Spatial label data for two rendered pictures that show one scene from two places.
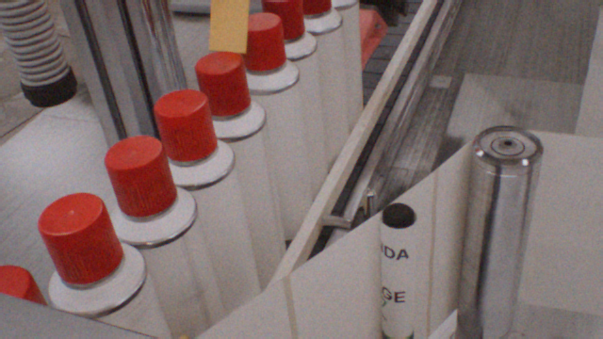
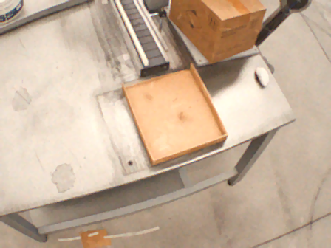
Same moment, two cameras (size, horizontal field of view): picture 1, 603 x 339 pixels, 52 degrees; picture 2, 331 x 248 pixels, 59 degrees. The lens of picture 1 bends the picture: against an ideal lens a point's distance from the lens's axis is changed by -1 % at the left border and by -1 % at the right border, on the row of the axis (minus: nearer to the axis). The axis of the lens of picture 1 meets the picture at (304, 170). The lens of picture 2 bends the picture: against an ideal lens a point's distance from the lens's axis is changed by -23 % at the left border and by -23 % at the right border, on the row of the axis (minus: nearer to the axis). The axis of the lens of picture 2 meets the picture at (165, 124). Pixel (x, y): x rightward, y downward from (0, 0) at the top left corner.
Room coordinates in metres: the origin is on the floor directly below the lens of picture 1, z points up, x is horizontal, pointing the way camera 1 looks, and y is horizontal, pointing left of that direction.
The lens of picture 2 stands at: (1.72, -0.94, 1.92)
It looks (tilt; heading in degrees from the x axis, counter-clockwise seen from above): 62 degrees down; 125
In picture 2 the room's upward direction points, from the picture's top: 10 degrees clockwise
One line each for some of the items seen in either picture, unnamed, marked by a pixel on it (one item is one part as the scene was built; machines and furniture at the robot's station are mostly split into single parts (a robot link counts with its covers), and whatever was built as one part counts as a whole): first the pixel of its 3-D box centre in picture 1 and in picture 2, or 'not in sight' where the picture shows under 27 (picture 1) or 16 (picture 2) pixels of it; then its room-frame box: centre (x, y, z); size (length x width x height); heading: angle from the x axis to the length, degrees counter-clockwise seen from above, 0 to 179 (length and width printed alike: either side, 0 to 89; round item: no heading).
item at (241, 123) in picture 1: (241, 181); not in sight; (0.37, 0.05, 0.98); 0.05 x 0.05 x 0.20
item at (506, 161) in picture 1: (492, 262); not in sight; (0.27, -0.11, 0.97); 0.05 x 0.05 x 0.19
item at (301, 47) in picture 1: (293, 103); not in sight; (0.48, 0.00, 0.98); 0.05 x 0.05 x 0.20
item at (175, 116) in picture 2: not in sight; (173, 110); (1.38, -0.42, 0.85); 0.30 x 0.26 x 0.04; 155
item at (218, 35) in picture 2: not in sight; (216, 11); (1.23, -0.02, 0.99); 0.30 x 0.24 x 0.27; 165
